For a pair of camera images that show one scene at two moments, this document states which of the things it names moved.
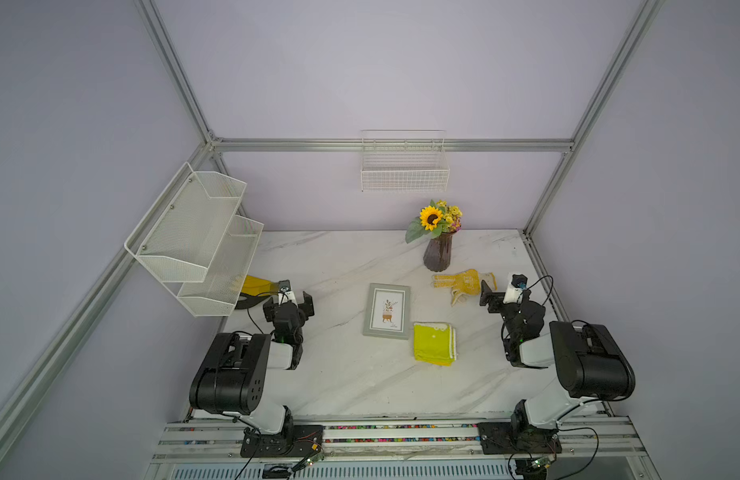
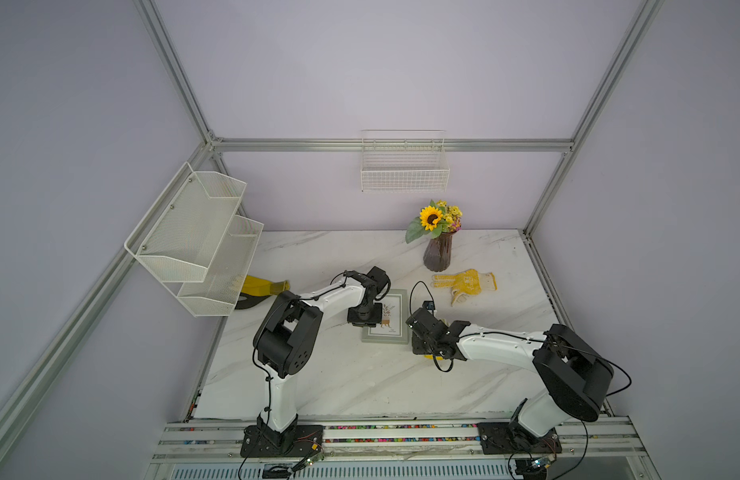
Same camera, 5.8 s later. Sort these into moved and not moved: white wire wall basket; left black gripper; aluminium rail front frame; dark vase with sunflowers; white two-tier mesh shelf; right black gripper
Moved: left black gripper; right black gripper
Not moved: aluminium rail front frame; dark vase with sunflowers; white two-tier mesh shelf; white wire wall basket
